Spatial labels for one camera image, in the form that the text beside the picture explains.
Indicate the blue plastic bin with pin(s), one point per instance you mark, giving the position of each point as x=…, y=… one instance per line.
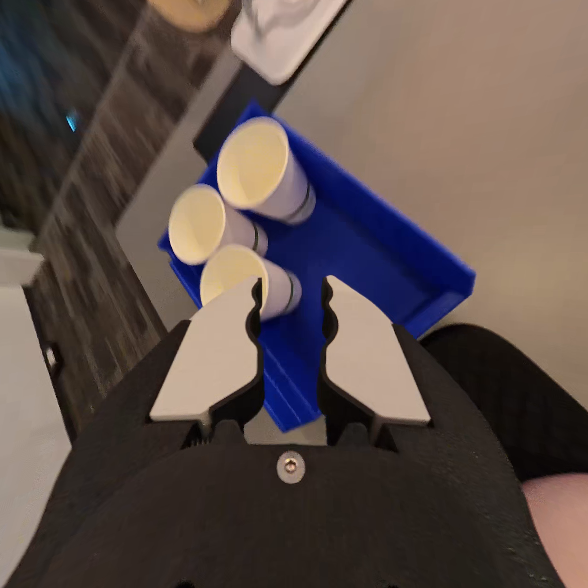
x=367, y=248

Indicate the person's left forearm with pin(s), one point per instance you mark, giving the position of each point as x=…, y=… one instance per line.
x=565, y=533

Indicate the white board stand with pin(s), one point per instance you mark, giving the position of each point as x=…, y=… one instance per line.
x=276, y=46

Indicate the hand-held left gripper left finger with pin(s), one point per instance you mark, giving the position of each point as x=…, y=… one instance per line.
x=207, y=367

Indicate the white paper cup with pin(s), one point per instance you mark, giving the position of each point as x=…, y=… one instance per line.
x=197, y=225
x=253, y=165
x=230, y=271

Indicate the black textured pad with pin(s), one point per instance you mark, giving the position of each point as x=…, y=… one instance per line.
x=514, y=395

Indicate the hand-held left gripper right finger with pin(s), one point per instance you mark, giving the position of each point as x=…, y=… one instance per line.
x=377, y=367

